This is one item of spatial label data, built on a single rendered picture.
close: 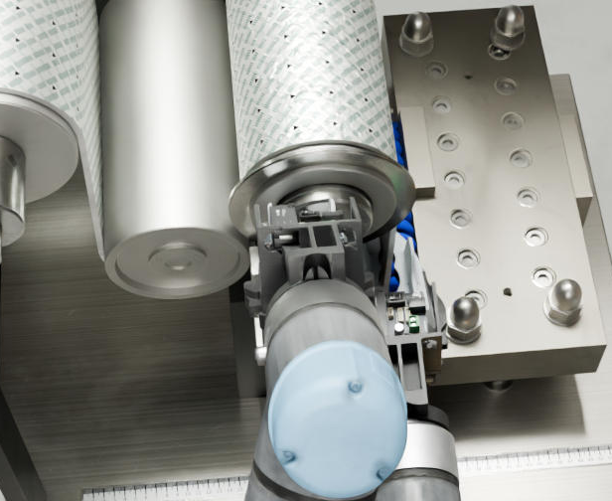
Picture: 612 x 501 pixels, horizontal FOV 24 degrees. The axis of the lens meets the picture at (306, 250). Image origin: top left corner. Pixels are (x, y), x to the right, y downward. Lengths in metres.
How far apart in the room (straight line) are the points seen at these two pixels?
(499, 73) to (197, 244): 0.45
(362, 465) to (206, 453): 0.64
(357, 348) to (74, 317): 0.72
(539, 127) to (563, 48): 1.40
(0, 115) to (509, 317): 0.54
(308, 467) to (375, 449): 0.04
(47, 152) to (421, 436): 0.36
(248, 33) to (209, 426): 0.43
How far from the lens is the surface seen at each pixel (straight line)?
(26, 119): 1.04
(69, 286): 1.52
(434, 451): 1.13
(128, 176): 1.19
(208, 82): 1.24
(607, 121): 2.77
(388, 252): 1.25
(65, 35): 1.09
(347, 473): 0.80
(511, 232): 1.39
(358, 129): 1.11
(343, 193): 1.10
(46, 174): 1.10
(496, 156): 1.44
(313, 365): 0.80
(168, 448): 1.42
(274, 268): 0.97
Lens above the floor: 2.21
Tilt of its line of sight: 60 degrees down
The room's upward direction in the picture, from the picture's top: straight up
